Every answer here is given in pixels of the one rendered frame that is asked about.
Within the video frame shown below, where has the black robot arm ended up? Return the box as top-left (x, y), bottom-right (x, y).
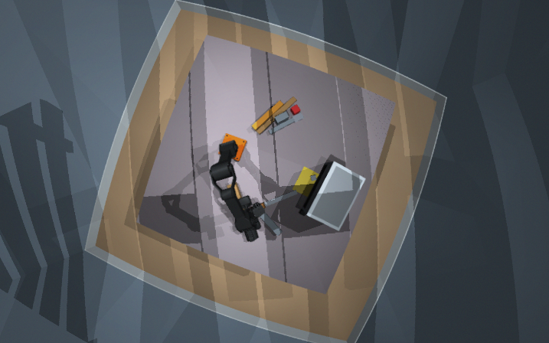
top-left (210, 140), bottom-right (265, 242)

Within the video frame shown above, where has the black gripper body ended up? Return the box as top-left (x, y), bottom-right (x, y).
top-left (239, 195), bottom-right (261, 230)

